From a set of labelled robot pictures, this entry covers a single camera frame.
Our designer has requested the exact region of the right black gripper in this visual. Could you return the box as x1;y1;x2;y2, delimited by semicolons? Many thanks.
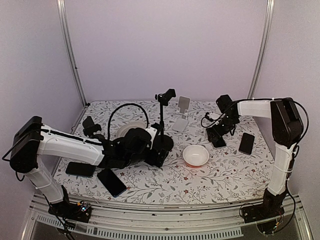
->
206;114;238;142

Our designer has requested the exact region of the tall black phone stand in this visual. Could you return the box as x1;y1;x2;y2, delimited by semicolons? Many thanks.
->
153;88;176;152

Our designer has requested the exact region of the purple-backed black phone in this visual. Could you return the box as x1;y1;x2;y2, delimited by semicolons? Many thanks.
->
238;132;255;155

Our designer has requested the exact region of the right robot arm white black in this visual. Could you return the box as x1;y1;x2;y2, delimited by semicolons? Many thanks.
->
204;94;307;218

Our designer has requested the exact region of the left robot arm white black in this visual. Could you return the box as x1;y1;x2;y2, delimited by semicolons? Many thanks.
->
8;116;169;217

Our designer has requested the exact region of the white folding phone stand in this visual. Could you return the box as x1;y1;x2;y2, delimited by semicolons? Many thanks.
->
172;96;191;132

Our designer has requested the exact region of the blue-edged black phone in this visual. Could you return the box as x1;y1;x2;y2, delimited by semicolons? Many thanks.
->
97;169;127;198

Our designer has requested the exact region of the short black phone stand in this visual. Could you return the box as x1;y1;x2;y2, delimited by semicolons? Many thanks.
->
82;116;106;144

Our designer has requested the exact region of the white bowl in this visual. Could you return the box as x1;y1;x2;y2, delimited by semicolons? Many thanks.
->
182;145;210;168

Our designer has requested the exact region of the floral patterned table mat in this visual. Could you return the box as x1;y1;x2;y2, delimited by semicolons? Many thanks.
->
54;100;274;205

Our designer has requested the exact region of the swirl patterned plate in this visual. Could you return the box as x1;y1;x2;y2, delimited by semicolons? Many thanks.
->
116;121;147;138

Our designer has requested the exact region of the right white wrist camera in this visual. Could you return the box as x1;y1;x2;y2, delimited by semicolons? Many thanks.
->
204;112;221;125

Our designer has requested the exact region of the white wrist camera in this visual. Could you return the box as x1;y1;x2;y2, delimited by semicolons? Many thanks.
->
204;112;221;125
145;126;159;145

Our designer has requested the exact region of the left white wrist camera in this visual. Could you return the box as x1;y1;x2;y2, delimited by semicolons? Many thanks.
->
145;126;159;145

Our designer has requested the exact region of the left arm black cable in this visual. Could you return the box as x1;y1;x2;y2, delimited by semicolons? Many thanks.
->
106;102;151;143

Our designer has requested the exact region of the front aluminium rail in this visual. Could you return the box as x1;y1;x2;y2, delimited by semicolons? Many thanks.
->
23;193;313;240

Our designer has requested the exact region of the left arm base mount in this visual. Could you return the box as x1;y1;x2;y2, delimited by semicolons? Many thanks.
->
48;199;92;223

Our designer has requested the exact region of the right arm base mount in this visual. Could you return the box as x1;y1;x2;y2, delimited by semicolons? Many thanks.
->
239;202;285;235

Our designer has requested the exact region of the right aluminium frame post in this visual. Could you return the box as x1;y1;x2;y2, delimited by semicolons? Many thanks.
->
247;0;275;99

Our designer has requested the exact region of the aluminium frame post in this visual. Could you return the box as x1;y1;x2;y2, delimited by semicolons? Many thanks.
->
56;0;88;107
247;0;275;99

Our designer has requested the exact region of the left aluminium frame post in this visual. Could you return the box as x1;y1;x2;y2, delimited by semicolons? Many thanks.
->
56;0;88;107

